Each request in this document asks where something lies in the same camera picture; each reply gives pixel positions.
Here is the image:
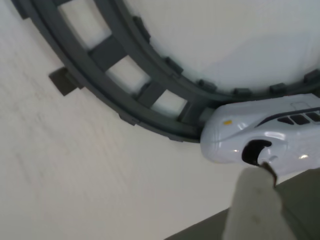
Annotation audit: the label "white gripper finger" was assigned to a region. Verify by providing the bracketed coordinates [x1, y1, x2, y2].
[223, 161, 298, 240]

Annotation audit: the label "white Shinkansen toy locomotive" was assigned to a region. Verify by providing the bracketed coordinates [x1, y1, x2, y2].
[199, 93, 320, 180]

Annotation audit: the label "grey circular toy rail track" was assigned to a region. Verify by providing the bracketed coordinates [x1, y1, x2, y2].
[11, 0, 320, 145]

